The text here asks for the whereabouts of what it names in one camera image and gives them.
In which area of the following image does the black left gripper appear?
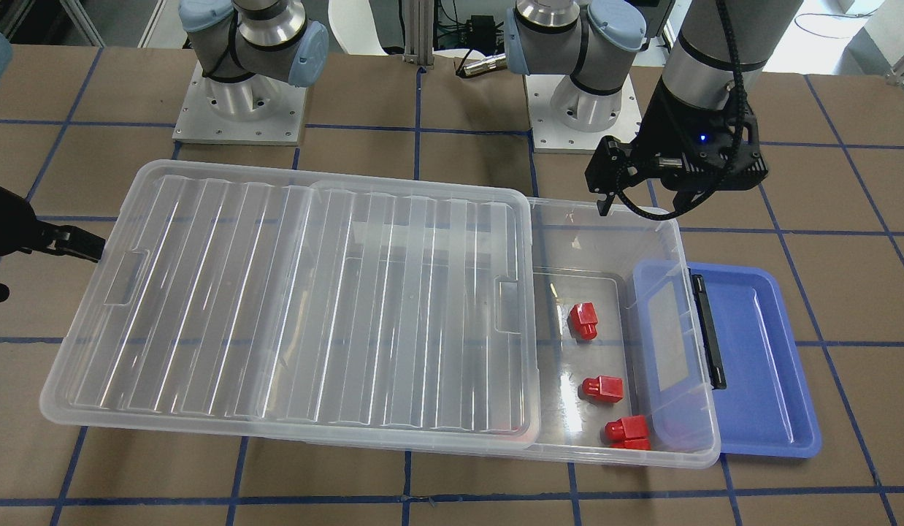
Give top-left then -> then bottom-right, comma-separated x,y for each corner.
585,80 -> 769,220

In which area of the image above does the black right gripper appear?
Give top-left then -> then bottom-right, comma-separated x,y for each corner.
0,186 -> 106,263

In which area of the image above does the clear plastic box lid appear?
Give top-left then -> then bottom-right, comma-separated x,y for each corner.
40,160 -> 541,454

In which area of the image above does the clear plastic storage box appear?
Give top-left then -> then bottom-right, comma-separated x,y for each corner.
518,196 -> 723,470

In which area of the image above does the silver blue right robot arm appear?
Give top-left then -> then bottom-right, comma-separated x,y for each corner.
0,1 -> 329,262

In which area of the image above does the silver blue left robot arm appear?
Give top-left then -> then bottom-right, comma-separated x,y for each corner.
503,1 -> 800,222

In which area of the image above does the red block in box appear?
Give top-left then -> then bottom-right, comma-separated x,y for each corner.
603,415 -> 652,451
580,376 -> 625,404
568,302 -> 599,342

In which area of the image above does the black box latch handle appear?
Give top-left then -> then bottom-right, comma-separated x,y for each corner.
689,272 -> 728,390

